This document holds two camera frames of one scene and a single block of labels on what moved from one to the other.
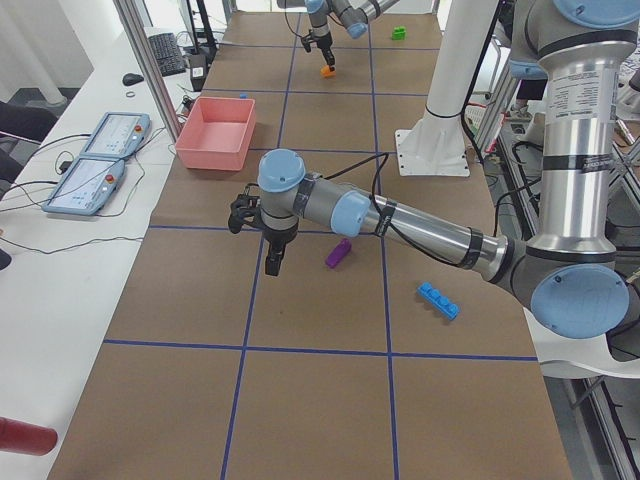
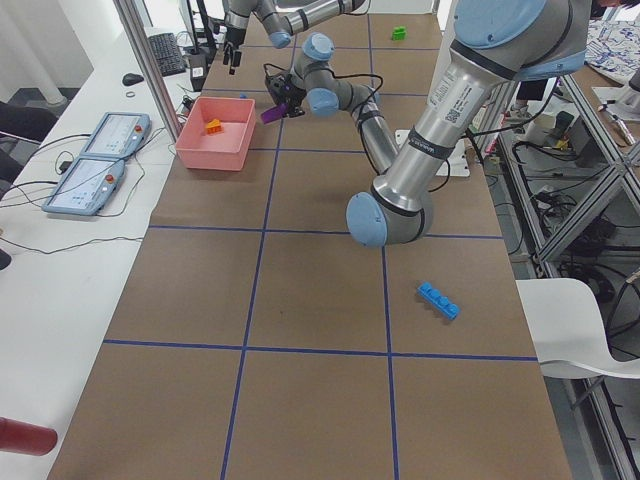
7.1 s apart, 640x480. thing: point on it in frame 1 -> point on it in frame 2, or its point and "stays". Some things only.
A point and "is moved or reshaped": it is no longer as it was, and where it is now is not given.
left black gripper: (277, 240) -> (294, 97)
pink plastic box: (217, 133) stays
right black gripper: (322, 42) -> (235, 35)
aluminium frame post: (129, 15) stays
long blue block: (433, 297) stays
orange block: (326, 72) is moved or reshaped
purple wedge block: (336, 255) -> (275, 113)
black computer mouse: (130, 79) stays
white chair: (562, 356) stays
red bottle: (21, 437) stays
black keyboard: (170, 57) stays
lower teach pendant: (85, 187) stays
